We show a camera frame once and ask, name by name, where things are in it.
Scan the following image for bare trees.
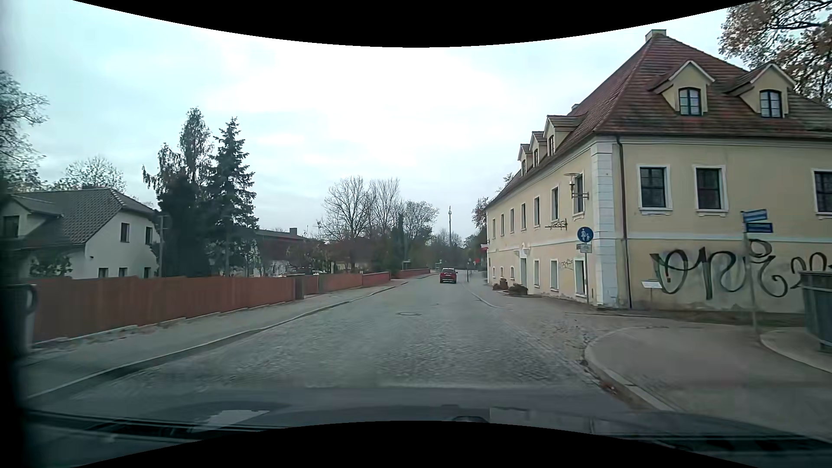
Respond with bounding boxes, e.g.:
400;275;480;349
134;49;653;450
317;175;440;273

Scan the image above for grey cobbled road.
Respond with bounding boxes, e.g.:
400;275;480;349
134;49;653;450
39;272;657;417

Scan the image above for low building with dark roof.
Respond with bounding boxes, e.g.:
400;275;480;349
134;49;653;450
247;227;326;276

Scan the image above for round blue road sign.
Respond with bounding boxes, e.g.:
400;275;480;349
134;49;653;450
576;226;595;305

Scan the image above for car's own bonnet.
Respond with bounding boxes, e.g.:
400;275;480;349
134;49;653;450
19;387;832;459

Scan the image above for tall dark conifer trees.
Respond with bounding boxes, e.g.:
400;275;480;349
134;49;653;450
142;108;260;278

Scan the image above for red-brown wooden fence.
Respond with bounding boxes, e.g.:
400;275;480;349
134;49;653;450
29;268;431;343

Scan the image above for grey paved pavement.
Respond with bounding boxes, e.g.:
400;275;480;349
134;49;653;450
19;278;417;399
471;273;832;438

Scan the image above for yellow building with red roof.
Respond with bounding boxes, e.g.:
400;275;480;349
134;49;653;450
485;29;832;314

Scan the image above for white house with grey roof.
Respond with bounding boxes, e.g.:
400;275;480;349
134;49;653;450
0;188;161;280

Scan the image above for blue street name signs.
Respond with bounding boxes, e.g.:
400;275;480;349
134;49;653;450
741;208;774;332

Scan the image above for grey metal railing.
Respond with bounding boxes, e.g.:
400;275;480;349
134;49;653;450
799;270;832;353

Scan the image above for bare tree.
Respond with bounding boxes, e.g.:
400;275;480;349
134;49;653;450
0;70;49;193

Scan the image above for tree with brown leaves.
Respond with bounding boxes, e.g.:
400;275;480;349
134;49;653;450
719;0;832;105

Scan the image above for wall-mounted street lamp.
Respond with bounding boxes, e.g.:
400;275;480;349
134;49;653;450
563;172;590;201

